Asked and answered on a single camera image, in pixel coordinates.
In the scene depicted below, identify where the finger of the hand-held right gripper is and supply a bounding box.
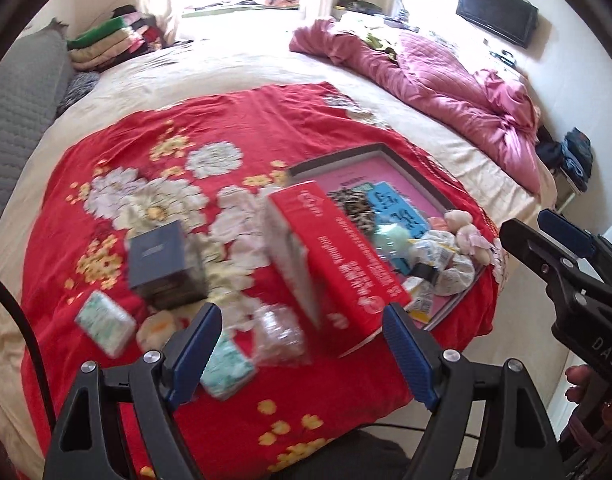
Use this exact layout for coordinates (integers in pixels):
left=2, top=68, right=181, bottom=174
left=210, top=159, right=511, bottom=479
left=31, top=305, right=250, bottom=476
left=500, top=217, right=604, bottom=306
left=537, top=208, right=612, bottom=281

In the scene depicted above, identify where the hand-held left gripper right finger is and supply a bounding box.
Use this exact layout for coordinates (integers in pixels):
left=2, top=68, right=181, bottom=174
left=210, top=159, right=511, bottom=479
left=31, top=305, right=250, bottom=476
left=382, top=302, right=564, bottom=480

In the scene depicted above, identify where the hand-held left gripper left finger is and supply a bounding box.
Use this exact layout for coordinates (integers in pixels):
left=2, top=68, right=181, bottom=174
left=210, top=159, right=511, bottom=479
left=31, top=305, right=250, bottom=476
left=43, top=302, right=223, bottom=480

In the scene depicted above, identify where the yellow barcode packet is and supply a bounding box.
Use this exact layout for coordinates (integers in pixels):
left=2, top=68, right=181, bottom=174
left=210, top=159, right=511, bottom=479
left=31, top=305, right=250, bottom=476
left=403, top=280, right=437, bottom=323

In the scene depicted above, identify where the pink plush toy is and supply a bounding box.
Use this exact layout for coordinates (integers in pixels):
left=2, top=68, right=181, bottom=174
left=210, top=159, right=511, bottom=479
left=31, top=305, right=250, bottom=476
left=443, top=209, right=492, bottom=263

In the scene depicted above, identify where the clear plastic packet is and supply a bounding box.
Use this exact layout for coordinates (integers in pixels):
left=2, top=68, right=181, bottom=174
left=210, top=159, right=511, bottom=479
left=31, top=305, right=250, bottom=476
left=253, top=305, right=312, bottom=366

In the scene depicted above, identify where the white lace scrunchie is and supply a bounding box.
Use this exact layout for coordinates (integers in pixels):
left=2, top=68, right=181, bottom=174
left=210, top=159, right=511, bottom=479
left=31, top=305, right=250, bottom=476
left=431, top=255, right=477, bottom=296

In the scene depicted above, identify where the leopard print scrunchie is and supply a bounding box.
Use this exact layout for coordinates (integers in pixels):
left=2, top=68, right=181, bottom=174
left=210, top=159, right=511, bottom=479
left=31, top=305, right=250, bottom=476
left=331, top=187, right=377, bottom=233

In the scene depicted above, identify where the pink cardboard box tray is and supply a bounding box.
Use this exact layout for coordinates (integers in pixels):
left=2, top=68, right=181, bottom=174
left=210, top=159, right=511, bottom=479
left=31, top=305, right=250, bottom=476
left=286, top=142, right=489, bottom=333

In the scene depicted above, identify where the person's right hand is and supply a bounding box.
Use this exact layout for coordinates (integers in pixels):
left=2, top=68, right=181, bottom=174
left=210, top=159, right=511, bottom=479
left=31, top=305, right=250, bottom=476
left=565, top=364, right=599, bottom=406

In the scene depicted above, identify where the cream plush bun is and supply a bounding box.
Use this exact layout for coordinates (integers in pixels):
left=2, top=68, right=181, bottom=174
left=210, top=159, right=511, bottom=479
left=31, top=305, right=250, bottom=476
left=136, top=310, right=187, bottom=353

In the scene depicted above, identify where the pile of dark blue clothes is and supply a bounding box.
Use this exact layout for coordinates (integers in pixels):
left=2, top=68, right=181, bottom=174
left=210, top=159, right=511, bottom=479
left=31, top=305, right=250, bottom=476
left=536, top=127, right=594, bottom=196

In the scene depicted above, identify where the dark navy gift box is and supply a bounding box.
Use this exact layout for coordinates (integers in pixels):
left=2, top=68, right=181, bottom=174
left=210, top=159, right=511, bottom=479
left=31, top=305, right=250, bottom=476
left=127, top=220, right=209, bottom=311

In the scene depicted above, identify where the red tissue box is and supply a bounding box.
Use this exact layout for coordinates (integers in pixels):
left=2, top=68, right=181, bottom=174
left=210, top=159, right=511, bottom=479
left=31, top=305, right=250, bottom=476
left=263, top=180, right=414, bottom=358

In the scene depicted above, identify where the green fluffy puff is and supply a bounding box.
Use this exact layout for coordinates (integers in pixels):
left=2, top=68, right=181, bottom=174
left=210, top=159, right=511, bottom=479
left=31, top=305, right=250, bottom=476
left=376, top=225, right=413, bottom=273

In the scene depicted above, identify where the dark cloth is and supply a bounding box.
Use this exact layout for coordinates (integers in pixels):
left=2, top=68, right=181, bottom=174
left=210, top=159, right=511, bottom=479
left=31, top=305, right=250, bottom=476
left=276, top=435, right=412, bottom=480

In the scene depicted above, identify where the pink quilt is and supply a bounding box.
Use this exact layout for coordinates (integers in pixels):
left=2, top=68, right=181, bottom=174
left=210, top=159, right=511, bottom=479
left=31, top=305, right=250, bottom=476
left=290, top=17, right=547, bottom=196

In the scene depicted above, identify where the black television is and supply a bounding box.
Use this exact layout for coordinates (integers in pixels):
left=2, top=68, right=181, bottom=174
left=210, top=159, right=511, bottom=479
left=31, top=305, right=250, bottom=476
left=456, top=0, right=539, bottom=50

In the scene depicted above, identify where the red floral blanket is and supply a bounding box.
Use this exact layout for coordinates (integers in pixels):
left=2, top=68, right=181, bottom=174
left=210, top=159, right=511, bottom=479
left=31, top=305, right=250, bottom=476
left=18, top=82, right=509, bottom=480

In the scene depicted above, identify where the green patterned cloth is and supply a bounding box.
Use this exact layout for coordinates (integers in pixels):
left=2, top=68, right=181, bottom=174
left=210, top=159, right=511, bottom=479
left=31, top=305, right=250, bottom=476
left=336, top=10, right=403, bottom=57

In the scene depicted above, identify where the dark patterned pillow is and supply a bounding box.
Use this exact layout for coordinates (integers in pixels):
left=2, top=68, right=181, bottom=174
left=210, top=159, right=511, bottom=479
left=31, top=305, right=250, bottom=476
left=56, top=71, right=101, bottom=117

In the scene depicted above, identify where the grey quilted headboard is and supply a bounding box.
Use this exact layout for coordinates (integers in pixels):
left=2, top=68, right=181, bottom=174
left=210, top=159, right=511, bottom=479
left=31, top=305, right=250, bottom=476
left=0, top=25, right=74, bottom=256

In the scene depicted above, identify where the stack of folded clothes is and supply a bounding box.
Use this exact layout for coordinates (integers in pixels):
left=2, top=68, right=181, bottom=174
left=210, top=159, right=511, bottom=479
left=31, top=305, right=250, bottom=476
left=66, top=5, right=172, bottom=68

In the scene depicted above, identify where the white curtain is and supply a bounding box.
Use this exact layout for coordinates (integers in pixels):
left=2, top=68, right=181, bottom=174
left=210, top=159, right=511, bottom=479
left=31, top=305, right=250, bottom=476
left=136, top=0, right=184, bottom=43

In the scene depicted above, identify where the black cable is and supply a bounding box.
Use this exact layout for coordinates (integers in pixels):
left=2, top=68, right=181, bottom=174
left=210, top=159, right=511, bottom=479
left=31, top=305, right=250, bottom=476
left=0, top=266, right=55, bottom=413

